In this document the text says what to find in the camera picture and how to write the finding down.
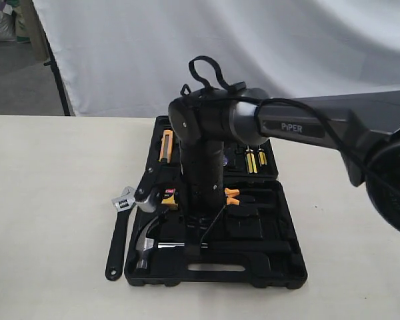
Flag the orange handled pliers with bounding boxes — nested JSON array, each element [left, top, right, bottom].
[[224, 188, 256, 205]]

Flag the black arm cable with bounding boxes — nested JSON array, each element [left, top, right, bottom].
[[179, 55, 371, 257]]

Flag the small yellow black screwdriver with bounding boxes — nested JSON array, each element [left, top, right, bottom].
[[257, 147, 267, 167]]

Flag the yellow black tape measure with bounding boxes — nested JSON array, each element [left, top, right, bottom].
[[161, 188, 178, 210]]

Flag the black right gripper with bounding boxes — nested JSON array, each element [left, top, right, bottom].
[[180, 140, 225, 209]]

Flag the steel claw hammer black grip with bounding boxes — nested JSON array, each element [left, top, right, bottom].
[[135, 215, 293, 273]]

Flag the large yellow black screwdriver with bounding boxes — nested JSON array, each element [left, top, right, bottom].
[[245, 145, 258, 174]]

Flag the black handled adjustable wrench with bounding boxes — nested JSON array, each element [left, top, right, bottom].
[[105, 187, 135, 281]]

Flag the white woven sack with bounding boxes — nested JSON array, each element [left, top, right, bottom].
[[0, 1, 16, 42]]

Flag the black backdrop stand pole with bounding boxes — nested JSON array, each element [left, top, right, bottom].
[[43, 36, 71, 117]]

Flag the orange utility knife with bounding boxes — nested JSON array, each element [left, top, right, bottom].
[[159, 129, 173, 163]]

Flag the white backdrop cloth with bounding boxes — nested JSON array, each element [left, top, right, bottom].
[[34, 1, 400, 117]]

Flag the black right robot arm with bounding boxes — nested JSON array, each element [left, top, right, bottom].
[[168, 88, 400, 232]]

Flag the black plastic tool case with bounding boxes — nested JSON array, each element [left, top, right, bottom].
[[124, 115, 307, 289]]

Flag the green printed bag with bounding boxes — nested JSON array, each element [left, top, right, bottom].
[[8, 0, 31, 43]]

